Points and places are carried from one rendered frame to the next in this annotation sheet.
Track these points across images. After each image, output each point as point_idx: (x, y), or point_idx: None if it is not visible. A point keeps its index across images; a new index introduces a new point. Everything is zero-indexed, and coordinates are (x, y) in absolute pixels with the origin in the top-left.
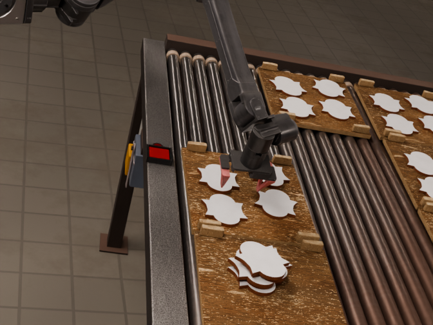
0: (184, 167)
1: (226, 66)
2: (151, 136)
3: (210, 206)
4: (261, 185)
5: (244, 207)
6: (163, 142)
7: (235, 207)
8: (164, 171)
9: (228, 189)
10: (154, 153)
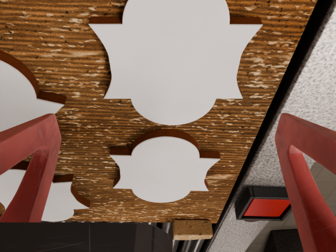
0: (232, 187)
1: None
2: (254, 230)
3: (225, 71)
4: (19, 152)
5: (97, 85)
6: (237, 223)
7: (132, 78)
8: (272, 172)
9: (144, 142)
10: (278, 207)
